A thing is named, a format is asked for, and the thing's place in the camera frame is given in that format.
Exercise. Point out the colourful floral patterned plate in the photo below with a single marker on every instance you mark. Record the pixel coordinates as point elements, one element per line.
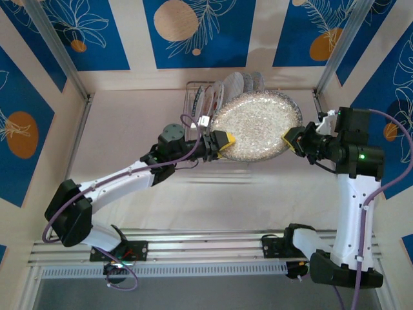
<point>255,126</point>

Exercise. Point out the white plate orange sun print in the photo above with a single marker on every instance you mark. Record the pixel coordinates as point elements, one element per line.
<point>206,100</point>

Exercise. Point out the white plaid lined plate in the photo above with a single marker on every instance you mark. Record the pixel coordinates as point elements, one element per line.
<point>234,84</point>

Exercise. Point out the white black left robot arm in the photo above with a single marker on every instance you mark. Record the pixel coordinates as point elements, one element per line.
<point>122,185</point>

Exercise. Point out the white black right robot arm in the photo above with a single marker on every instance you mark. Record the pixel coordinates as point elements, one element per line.
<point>351,210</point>

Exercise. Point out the dark blue rimmed plate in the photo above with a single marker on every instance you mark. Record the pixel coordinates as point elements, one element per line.
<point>195,103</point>

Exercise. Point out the black base electronics box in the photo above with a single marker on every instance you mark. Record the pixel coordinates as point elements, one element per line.
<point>295,269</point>
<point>116,268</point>

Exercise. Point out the aluminium side rail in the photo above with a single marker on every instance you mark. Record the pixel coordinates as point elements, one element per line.
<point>317,100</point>
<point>79,135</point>

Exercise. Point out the aluminium corner post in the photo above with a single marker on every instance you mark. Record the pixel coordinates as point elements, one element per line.
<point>58,48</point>
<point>339,48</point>

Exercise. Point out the aluminium rail frame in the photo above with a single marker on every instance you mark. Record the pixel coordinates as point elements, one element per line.
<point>206,247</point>

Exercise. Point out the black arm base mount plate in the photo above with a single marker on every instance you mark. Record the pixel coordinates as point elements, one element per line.
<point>267,248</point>
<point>142,250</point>

